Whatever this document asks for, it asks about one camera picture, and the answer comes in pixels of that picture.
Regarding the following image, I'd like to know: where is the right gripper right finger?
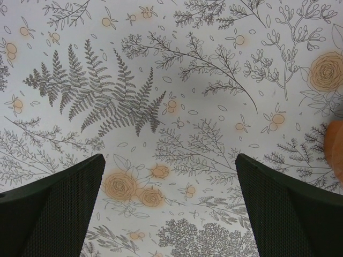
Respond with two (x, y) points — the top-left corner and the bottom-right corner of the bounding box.
(235, 154), (342, 256)

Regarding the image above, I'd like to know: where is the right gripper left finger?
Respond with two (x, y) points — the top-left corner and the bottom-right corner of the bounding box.
(1, 154), (105, 256)

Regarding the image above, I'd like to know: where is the orange plastic basket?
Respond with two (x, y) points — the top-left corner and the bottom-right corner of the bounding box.
(324, 120), (342, 186)

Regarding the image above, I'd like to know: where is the floral patterned table mat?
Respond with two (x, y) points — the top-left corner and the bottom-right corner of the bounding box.
(1, 1), (342, 256)

